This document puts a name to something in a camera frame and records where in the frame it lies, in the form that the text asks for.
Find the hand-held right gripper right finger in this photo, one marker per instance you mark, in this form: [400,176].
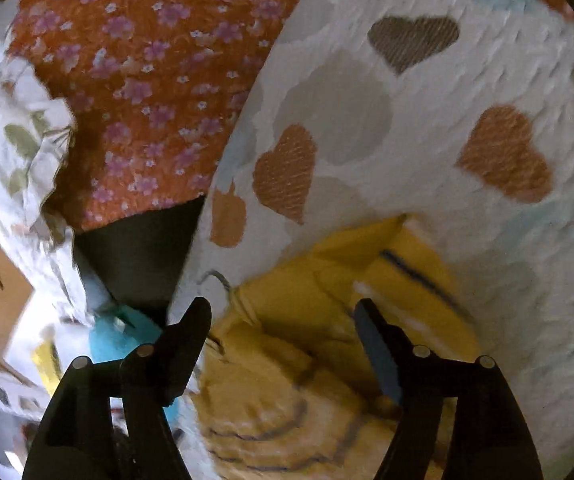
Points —
[378,347]

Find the white leaf-print cloth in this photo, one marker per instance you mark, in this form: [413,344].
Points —
[32,160]

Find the white heart-print blanket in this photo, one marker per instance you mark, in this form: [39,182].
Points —
[417,150]

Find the yellow striped small garment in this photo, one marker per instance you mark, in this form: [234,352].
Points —
[297,360]

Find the turquoise cloth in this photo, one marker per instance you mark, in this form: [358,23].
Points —
[117,332]

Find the orange floral bedsheet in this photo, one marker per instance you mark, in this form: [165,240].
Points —
[142,85]

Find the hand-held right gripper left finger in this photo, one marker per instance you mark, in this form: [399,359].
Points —
[187,345]

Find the dark grey cloth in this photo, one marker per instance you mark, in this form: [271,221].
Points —
[139,255]

